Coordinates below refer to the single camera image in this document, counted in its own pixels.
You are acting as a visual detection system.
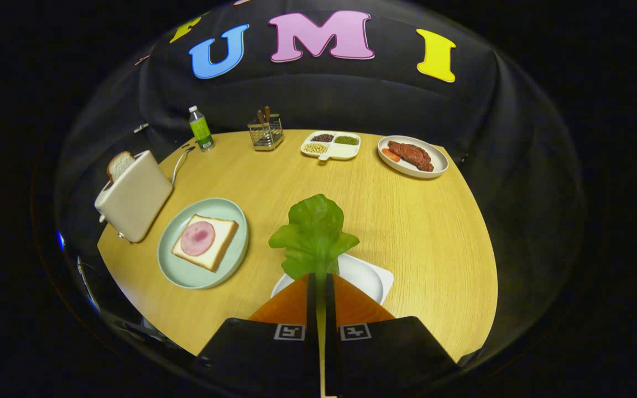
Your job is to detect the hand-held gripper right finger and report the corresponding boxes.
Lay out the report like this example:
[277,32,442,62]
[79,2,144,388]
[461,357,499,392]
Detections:
[325,273,461,398]

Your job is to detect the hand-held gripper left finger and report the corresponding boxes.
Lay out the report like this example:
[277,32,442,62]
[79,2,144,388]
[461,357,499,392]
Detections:
[196,273,319,398]

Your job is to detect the green lettuce leaf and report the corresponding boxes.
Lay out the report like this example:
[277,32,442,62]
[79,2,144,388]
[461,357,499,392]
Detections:
[268,193,361,282]

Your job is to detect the toasted bread slice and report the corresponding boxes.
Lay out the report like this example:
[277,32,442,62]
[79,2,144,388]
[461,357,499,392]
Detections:
[107,151,136,183]

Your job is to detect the white square plate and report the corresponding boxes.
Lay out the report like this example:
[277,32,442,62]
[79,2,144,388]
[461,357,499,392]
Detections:
[270,253,395,306]

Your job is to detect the light green plate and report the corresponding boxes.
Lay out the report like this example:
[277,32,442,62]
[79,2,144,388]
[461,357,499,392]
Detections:
[157,197,250,290]

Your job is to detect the white bread slice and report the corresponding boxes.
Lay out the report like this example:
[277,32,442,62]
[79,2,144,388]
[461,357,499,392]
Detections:
[171,214,239,273]

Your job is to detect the pink ham slice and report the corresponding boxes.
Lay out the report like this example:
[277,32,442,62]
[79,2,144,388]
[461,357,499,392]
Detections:
[180,221,216,257]

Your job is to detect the white divided bean dish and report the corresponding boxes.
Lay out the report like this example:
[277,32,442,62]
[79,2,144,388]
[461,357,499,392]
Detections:
[300,130,362,161]

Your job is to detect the red steak piece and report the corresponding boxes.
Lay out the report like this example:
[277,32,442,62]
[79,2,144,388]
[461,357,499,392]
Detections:
[388,140,435,172]

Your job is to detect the white round plate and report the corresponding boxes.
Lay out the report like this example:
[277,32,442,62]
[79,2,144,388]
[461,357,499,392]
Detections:
[377,135,450,179]

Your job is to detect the white toaster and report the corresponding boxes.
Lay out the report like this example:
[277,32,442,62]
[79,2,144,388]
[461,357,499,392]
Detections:
[94,150,174,244]

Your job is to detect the green label water bottle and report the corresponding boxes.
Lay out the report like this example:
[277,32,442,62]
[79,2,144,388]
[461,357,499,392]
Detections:
[189,106,215,153]

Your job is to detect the black backdrop cloth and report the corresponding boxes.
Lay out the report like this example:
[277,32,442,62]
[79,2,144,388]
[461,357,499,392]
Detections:
[56,0,584,354]

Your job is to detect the metal wire utensil holder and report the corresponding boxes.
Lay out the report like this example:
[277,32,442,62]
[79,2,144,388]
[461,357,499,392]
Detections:
[247,114,285,151]

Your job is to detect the white toaster cable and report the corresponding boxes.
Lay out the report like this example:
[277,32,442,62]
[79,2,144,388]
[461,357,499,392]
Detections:
[171,145,196,185]

